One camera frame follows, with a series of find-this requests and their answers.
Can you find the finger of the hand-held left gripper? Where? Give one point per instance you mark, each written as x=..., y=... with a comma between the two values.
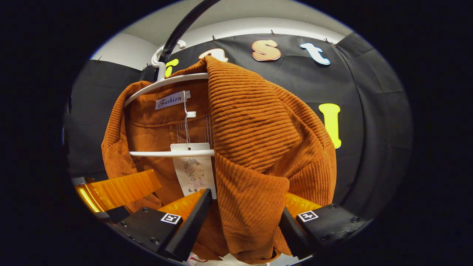
x=116, y=214

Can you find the white paper price tag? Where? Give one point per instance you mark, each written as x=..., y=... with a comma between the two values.
x=194, y=170

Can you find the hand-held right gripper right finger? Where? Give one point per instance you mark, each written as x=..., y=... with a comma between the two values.
x=290, y=232

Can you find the white plastic hanger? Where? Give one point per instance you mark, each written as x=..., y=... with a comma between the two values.
x=166, y=82

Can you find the black clothes rail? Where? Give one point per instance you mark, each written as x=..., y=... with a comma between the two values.
x=179, y=31

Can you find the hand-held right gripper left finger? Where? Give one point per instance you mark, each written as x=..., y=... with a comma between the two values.
x=192, y=225

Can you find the black backdrop cloth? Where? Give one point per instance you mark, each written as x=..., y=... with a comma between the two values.
x=369, y=122

